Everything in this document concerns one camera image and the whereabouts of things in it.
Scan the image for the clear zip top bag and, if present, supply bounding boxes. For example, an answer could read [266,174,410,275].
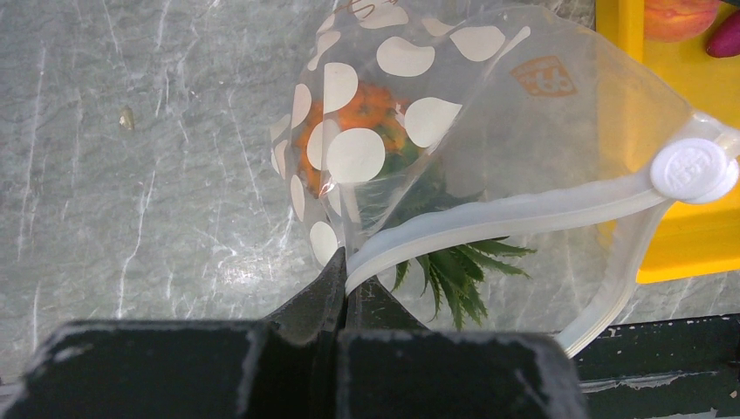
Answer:
[268,0,740,360]

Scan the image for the purple toy sweet potato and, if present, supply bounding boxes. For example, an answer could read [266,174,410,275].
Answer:
[705,10,739,58]

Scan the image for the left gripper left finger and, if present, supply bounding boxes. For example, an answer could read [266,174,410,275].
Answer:
[1,251,347,418]

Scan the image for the toy peach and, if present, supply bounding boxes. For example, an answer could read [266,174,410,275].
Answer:
[644,0,721,43]

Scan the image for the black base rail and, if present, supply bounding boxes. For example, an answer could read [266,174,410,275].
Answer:
[573,313,739,418]

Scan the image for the orange toy pineapple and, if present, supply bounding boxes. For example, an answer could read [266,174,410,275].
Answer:
[297,82,532,329]

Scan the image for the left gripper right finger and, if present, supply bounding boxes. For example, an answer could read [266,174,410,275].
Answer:
[335,279,590,418]

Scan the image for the yellow plastic tray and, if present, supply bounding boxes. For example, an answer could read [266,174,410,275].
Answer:
[596,1,739,284]

